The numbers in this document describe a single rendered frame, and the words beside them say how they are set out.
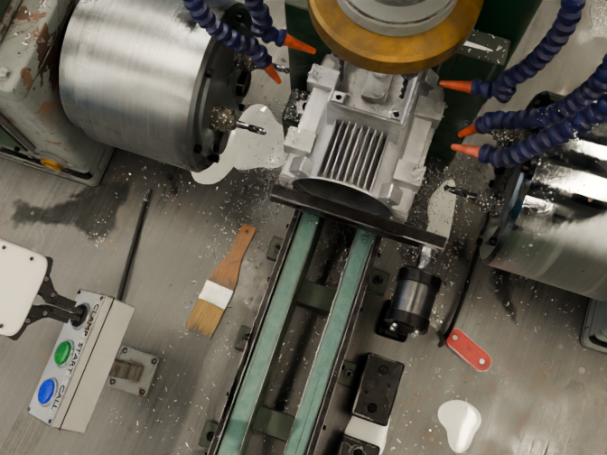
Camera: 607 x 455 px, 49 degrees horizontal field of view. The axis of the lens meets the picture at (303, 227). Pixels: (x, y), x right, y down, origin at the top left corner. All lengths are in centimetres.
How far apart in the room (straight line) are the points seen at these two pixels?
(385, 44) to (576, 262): 39
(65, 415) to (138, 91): 42
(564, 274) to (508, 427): 33
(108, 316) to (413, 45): 50
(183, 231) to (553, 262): 61
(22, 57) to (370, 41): 47
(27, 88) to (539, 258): 70
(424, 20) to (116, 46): 42
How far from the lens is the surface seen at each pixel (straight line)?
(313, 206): 93
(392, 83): 91
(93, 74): 93
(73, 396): 89
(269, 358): 100
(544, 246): 88
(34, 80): 97
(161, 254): 118
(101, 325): 89
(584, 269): 91
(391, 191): 88
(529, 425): 117
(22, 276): 84
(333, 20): 69
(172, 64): 89
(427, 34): 69
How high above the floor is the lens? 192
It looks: 74 degrees down
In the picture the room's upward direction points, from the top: 3 degrees counter-clockwise
